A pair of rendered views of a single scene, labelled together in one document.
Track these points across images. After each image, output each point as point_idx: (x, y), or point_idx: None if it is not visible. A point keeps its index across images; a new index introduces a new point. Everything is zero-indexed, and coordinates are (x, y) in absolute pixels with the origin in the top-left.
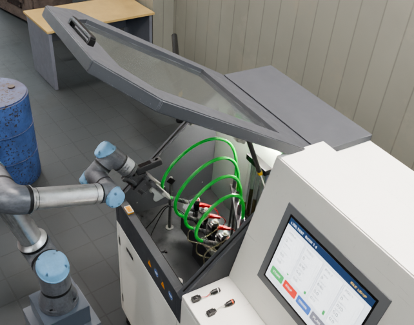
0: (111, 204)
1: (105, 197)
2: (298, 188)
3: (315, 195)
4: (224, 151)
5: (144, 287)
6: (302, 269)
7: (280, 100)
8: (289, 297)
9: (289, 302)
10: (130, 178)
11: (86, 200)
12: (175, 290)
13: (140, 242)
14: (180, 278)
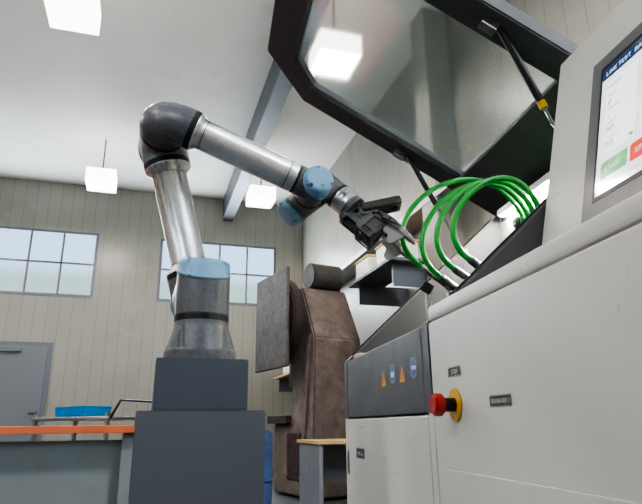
0: (310, 179)
1: (303, 171)
2: (601, 36)
3: (626, 3)
4: None
5: (380, 491)
6: None
7: None
8: None
9: None
10: (351, 214)
11: (274, 160)
12: (418, 328)
13: (371, 368)
14: None
